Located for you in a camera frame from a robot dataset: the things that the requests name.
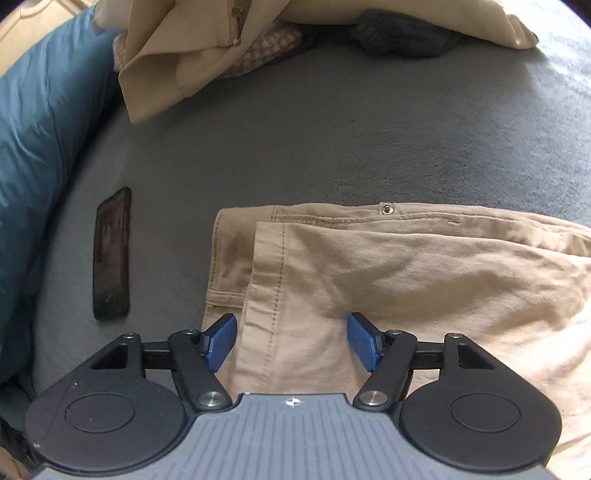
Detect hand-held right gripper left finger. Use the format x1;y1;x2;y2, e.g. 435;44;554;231
89;312;239;413

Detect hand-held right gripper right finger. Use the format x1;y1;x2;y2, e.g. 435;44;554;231
346;312;498;411

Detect beige pants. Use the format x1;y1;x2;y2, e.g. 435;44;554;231
202;201;591;480

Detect black smartphone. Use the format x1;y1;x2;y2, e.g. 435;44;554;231
92;185;133;321

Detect grey blue blanket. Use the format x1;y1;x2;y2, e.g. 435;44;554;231
28;25;591;416

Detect blue pillow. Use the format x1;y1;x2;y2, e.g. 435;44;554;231
0;4;122;385

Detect beige jacket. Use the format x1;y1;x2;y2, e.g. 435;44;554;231
93;0;541;125

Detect pink checkered garment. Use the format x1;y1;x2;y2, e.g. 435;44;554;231
113;24;304;78

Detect dark grey garment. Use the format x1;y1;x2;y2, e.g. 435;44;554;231
299;9;463;59

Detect cream carved headboard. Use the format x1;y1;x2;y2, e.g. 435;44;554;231
0;0;95;80

